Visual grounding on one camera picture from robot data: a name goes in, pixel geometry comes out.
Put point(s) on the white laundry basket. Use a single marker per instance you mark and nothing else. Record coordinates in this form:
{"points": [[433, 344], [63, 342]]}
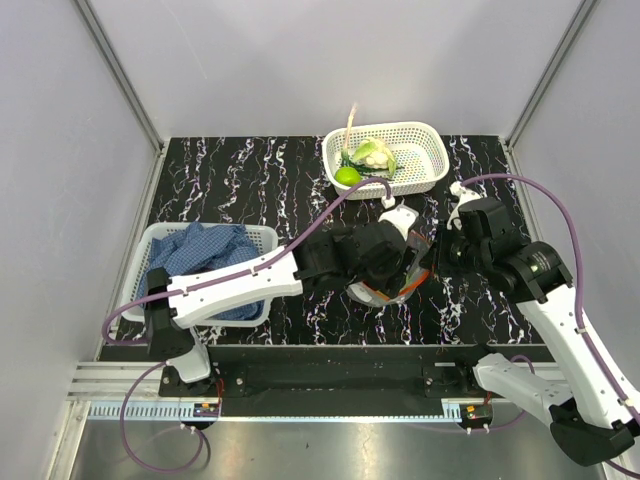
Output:
{"points": [[158, 230]]}

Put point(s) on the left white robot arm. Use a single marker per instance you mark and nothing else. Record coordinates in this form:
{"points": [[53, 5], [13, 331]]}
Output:
{"points": [[363, 256]]}

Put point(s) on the white perforated plastic basket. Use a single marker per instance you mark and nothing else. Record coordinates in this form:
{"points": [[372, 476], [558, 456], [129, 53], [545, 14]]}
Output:
{"points": [[410, 156]]}

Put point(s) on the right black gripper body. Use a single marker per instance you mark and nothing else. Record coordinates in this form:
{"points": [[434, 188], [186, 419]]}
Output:
{"points": [[453, 255]]}

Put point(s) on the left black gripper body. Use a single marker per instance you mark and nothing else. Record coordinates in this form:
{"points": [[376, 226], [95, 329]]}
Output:
{"points": [[389, 277]]}

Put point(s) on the fake green white cabbage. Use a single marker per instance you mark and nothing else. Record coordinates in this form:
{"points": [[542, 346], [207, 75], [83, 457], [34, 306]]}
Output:
{"points": [[374, 154]]}

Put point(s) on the clear zip top bag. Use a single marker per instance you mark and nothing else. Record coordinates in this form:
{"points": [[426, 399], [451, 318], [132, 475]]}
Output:
{"points": [[420, 242]]}

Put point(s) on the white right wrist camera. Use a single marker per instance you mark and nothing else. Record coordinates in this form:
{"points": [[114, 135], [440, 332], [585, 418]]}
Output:
{"points": [[461, 195]]}

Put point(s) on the blue checkered cloth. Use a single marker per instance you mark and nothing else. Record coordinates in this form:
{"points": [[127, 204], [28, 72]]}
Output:
{"points": [[197, 248]]}

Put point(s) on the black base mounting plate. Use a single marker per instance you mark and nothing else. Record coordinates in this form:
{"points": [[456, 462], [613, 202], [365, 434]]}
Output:
{"points": [[386, 384]]}

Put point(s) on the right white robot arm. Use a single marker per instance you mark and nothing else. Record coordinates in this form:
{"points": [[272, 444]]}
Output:
{"points": [[587, 418]]}

